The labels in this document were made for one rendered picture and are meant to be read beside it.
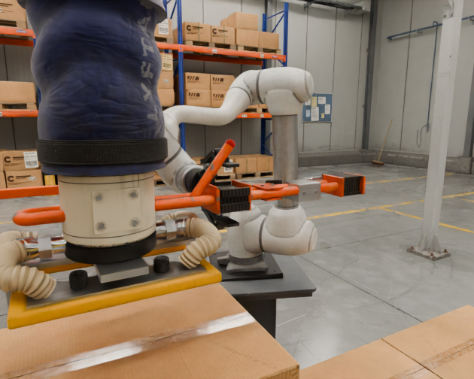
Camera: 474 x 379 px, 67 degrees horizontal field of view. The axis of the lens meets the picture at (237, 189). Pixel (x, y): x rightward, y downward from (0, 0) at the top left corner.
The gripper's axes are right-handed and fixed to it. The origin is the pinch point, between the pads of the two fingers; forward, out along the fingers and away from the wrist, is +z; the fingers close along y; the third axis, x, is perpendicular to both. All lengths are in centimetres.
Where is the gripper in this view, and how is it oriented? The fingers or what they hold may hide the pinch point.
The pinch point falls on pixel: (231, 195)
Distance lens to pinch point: 81.4
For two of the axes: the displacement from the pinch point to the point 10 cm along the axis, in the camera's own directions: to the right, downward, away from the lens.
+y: 0.0, 9.8, 1.9
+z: 4.7, 1.6, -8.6
